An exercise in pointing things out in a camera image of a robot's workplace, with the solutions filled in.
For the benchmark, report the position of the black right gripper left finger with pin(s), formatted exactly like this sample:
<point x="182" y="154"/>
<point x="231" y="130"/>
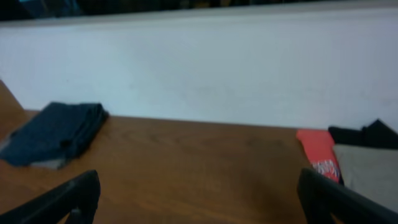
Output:
<point x="76" y="199"/>

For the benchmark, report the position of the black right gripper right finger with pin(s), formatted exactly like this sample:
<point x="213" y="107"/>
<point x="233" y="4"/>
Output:
<point x="323" y="200"/>

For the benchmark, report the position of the dark blue shorts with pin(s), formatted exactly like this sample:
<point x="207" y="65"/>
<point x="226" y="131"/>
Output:
<point x="59" y="131"/>

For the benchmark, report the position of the red printed t-shirt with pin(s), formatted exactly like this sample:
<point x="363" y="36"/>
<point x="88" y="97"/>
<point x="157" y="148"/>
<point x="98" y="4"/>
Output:
<point x="318" y="148"/>

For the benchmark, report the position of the beige khaki shorts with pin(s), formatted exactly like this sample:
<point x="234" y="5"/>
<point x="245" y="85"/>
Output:
<point x="370" y="172"/>

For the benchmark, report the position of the black garment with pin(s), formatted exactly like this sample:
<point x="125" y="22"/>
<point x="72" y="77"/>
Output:
<point x="377" y="134"/>

